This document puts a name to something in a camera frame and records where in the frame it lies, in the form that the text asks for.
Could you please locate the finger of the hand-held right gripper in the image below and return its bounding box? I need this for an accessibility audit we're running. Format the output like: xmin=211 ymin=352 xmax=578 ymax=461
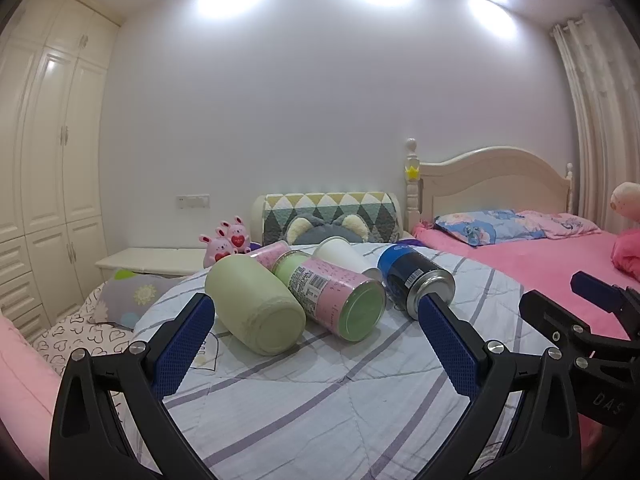
xmin=571 ymin=270 xmax=640 ymax=313
xmin=518 ymin=289 xmax=608 ymax=361

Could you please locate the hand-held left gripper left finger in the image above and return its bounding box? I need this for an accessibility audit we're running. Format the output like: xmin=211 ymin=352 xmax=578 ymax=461
xmin=48 ymin=292 xmax=218 ymax=480

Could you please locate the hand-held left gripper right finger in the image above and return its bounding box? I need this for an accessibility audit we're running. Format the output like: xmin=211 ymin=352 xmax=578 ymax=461
xmin=417 ymin=292 xmax=583 ymax=480

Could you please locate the pale green cup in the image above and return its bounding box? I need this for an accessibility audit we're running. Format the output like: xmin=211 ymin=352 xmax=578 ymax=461
xmin=205 ymin=254 xmax=307 ymax=357

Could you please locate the blue metal cup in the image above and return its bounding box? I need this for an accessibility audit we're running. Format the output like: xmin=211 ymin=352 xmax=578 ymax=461
xmin=377 ymin=244 xmax=457 ymax=321

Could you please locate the small pink cup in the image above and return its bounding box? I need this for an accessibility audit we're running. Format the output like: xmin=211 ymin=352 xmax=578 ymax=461
xmin=248 ymin=240 xmax=292 ymax=273

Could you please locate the pink labelled green cup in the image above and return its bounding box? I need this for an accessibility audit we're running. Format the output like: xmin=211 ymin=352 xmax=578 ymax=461
xmin=272 ymin=250 xmax=388 ymax=343

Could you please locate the white cup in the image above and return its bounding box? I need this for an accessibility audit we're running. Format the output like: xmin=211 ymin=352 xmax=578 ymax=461
xmin=313 ymin=236 xmax=383 ymax=283

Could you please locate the bright pink plush toy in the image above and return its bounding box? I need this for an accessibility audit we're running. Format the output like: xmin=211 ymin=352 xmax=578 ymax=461
xmin=611 ymin=230 xmax=640 ymax=281

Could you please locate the pink bed sheet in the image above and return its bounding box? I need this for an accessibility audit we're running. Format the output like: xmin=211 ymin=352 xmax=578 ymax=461
xmin=411 ymin=222 xmax=640 ymax=456

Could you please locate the pink cartoon print pillow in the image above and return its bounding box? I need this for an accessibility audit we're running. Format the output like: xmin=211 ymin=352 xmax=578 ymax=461
xmin=517 ymin=211 xmax=602 ymax=239

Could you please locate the grey flower print pillow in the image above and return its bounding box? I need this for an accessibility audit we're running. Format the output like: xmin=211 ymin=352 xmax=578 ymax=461
xmin=95 ymin=268 xmax=188 ymax=331

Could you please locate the white nightstand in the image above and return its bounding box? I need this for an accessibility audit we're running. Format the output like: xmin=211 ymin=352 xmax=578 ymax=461
xmin=95 ymin=247 xmax=211 ymax=281

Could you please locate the pale pink plush toy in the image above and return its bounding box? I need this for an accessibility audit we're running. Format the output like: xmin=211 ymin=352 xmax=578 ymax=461
xmin=611 ymin=180 xmax=640 ymax=218

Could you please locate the pink bunny plush toy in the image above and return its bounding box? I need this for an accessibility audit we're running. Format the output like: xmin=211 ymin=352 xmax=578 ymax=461
xmin=199 ymin=227 xmax=237 ymax=268
xmin=222 ymin=216 xmax=252 ymax=254

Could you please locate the heart print white sheet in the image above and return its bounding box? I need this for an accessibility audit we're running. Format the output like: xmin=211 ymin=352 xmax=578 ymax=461
xmin=32 ymin=280 xmax=151 ymax=461

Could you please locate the blue cartoon print pillow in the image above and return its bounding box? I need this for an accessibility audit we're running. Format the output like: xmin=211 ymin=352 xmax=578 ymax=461
xmin=434 ymin=209 xmax=548 ymax=247

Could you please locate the grey striped white blanket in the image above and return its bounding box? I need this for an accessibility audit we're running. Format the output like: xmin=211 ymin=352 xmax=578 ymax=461
xmin=112 ymin=242 xmax=556 ymax=480

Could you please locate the cream wooden bed headboard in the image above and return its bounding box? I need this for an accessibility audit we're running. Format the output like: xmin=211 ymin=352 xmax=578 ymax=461
xmin=404 ymin=137 xmax=575 ymax=233

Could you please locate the light pink blanket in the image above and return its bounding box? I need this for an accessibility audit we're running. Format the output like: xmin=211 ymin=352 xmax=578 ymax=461
xmin=0 ymin=312 xmax=66 ymax=480

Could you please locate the cream curtain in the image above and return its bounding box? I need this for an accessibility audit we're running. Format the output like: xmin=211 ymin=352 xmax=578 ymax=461
xmin=550 ymin=17 xmax=640 ymax=233

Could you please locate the grey bear cushion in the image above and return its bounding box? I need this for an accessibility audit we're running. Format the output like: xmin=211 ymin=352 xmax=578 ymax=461
xmin=285 ymin=213 xmax=367 ymax=246

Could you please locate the cream wardrobe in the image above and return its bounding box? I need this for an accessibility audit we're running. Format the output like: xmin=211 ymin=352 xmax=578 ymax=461
xmin=0 ymin=0 xmax=121 ymax=346

